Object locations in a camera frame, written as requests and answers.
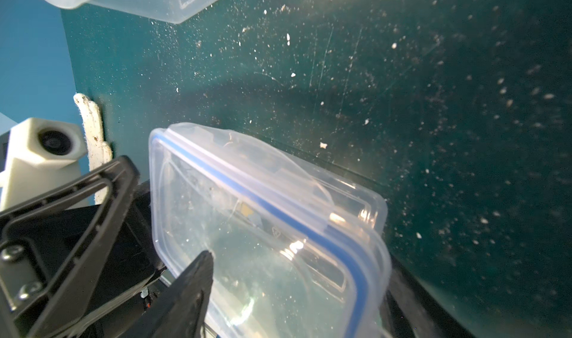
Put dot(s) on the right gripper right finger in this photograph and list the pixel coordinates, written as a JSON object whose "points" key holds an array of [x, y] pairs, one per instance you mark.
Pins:
{"points": [[409, 311]]}

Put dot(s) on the white work glove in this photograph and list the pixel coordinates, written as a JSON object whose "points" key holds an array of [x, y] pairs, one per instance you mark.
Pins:
{"points": [[99, 151]]}

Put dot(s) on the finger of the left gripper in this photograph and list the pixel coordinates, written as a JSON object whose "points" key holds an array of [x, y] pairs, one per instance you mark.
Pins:
{"points": [[54, 249]]}

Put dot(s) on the small clear lunch box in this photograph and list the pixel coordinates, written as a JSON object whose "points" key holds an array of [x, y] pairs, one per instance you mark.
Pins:
{"points": [[295, 249]]}

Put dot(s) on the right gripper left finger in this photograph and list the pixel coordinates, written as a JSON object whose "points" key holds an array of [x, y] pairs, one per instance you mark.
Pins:
{"points": [[180, 311]]}

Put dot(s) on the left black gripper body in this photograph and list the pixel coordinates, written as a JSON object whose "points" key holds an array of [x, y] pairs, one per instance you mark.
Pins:
{"points": [[131, 266]]}

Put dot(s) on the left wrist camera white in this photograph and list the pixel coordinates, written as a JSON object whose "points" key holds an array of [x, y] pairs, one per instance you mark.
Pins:
{"points": [[41, 155]]}

